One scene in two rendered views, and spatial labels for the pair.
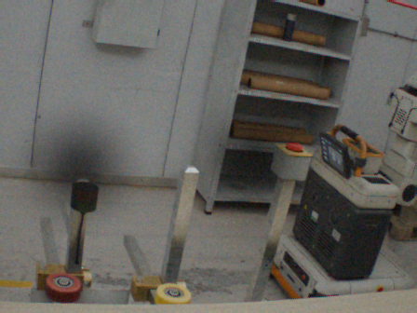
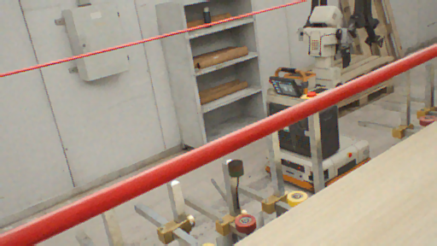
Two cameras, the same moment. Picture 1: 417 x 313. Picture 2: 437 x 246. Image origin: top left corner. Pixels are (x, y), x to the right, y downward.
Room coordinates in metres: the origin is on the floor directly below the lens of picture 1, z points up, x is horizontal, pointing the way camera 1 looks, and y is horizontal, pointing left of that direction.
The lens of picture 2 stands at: (-0.36, 0.59, 1.82)
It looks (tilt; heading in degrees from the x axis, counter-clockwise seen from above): 19 degrees down; 348
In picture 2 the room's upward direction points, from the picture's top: 9 degrees counter-clockwise
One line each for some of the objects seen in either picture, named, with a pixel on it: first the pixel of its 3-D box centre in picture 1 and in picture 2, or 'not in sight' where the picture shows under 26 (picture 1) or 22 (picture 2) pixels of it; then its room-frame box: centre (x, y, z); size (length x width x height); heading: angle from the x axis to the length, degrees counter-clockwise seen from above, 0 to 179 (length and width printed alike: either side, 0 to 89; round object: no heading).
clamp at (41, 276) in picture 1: (63, 278); (232, 221); (1.16, 0.28, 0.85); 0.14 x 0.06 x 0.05; 113
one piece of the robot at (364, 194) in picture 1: (349, 206); (305, 114); (2.80, -0.80, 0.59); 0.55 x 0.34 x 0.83; 22
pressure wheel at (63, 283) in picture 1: (61, 300); (247, 231); (1.05, 0.25, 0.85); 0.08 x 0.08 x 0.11
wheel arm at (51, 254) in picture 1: (52, 260); (216, 216); (1.24, 0.33, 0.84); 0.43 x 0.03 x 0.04; 23
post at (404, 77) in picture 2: not in sight; (404, 106); (1.67, -0.89, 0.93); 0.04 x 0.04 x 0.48; 23
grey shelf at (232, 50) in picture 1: (275, 104); (216, 72); (4.07, -0.41, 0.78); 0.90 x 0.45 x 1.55; 113
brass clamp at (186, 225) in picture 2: not in sight; (176, 228); (1.06, 0.51, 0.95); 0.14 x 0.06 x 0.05; 113
